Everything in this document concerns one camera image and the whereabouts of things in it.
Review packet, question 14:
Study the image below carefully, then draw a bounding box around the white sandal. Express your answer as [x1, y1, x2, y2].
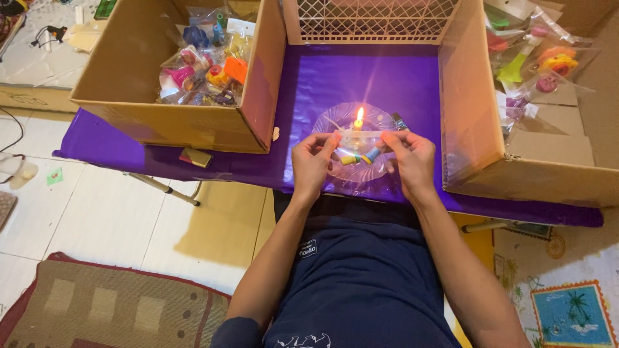
[0, 154, 39, 190]

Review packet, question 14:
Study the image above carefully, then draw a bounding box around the large cardboard box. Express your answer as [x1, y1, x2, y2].
[437, 0, 619, 208]

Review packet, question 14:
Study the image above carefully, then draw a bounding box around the beige table leg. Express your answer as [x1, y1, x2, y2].
[123, 171, 203, 208]
[460, 218, 508, 234]

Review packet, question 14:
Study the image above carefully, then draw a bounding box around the brown woven rug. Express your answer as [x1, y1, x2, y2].
[0, 251, 232, 348]

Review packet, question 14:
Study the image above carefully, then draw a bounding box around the pile of bagged toys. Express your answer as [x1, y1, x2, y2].
[484, 0, 600, 141]

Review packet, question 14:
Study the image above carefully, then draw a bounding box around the small red and gold box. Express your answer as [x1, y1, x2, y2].
[179, 147, 214, 169]

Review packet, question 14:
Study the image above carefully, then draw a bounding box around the colourful printed floor mat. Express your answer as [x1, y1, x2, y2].
[493, 227, 619, 348]

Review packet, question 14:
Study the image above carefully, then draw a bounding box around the black cable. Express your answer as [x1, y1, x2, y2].
[0, 107, 25, 153]

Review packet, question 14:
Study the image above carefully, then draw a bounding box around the clear plastic toy bag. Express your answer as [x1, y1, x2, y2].
[333, 128, 388, 169]

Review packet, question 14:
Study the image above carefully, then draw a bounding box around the cardboard box with flaps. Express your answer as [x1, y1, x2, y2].
[69, 0, 287, 154]

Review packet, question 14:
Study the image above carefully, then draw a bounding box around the grey doormat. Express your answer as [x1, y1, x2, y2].
[0, 191, 18, 232]

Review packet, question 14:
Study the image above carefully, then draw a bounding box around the beige plastic lattice basket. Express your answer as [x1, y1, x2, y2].
[282, 0, 462, 45]

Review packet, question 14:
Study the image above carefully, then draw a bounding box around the black glue gun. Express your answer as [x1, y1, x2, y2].
[30, 25, 68, 49]

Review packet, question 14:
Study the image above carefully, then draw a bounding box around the white patterned mattress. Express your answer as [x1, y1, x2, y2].
[0, 0, 117, 113]

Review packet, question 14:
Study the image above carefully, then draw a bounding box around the person's left hand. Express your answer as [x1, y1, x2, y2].
[291, 131, 342, 195]

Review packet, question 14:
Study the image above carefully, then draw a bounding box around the clear glass plate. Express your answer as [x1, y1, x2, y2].
[312, 101, 403, 183]

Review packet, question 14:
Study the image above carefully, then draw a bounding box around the heap of bagged toys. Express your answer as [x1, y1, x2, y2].
[157, 6, 257, 107]

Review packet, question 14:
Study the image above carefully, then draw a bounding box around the purple table cover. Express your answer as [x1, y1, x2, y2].
[52, 44, 604, 228]

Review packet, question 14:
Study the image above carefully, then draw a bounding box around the yellow and blue toy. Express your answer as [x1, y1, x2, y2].
[340, 147, 383, 166]

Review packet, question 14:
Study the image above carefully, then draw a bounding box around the navy blue shirt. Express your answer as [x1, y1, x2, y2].
[210, 191, 462, 348]

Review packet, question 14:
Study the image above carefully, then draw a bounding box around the person's right hand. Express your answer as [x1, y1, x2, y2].
[379, 130, 436, 200]

